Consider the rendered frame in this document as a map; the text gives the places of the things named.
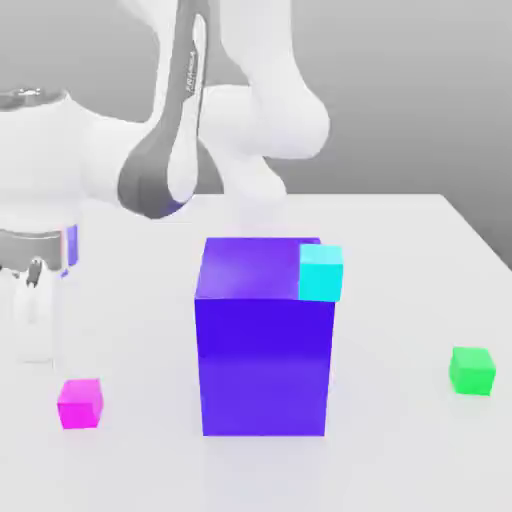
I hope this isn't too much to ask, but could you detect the large blue box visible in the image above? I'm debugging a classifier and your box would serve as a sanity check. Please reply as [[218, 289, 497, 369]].
[[194, 236, 336, 438]]

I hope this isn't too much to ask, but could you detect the small cyan cube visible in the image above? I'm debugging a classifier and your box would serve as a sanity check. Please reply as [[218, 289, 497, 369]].
[[298, 243, 344, 303]]

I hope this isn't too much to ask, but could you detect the small green cube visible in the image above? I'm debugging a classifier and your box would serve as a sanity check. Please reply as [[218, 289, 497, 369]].
[[448, 346, 497, 397]]

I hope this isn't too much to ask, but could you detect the small magenta cube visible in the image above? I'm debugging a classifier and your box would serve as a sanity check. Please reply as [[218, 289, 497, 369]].
[[56, 378, 104, 430]]

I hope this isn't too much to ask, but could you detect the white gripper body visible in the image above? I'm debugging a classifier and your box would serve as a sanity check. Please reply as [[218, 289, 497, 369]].
[[10, 274, 56, 365]]

